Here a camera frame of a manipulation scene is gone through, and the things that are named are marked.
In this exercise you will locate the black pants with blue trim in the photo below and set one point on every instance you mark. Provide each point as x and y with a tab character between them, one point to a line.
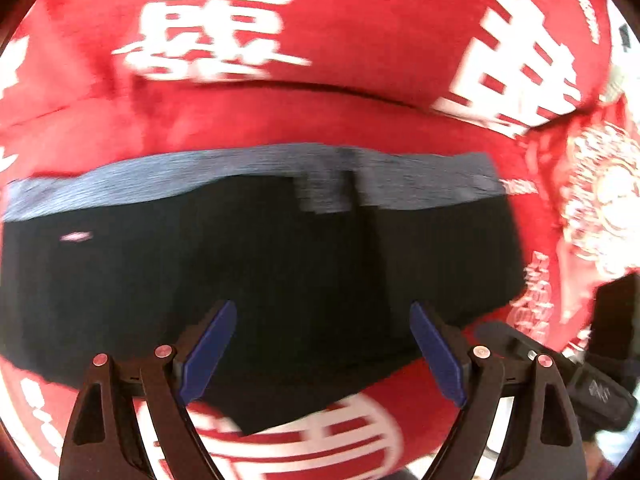
250	260

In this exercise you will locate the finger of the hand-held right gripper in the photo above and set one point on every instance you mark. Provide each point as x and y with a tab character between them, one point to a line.
502	335

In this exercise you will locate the red printed sofa cover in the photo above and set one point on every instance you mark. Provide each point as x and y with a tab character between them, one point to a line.
350	50

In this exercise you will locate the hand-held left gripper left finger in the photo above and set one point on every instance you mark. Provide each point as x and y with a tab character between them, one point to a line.
207	350

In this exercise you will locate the red cushion with gold emblem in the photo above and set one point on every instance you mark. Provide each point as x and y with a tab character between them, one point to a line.
600	200

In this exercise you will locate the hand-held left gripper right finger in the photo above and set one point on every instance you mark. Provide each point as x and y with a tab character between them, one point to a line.
440	355

